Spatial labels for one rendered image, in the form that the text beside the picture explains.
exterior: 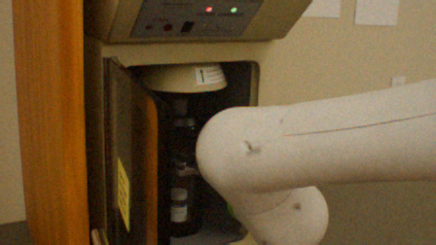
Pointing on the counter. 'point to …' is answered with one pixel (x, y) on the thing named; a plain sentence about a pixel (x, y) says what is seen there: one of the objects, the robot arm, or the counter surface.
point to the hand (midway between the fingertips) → (179, 143)
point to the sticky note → (123, 192)
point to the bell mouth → (183, 77)
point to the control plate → (165, 10)
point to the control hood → (273, 25)
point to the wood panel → (52, 119)
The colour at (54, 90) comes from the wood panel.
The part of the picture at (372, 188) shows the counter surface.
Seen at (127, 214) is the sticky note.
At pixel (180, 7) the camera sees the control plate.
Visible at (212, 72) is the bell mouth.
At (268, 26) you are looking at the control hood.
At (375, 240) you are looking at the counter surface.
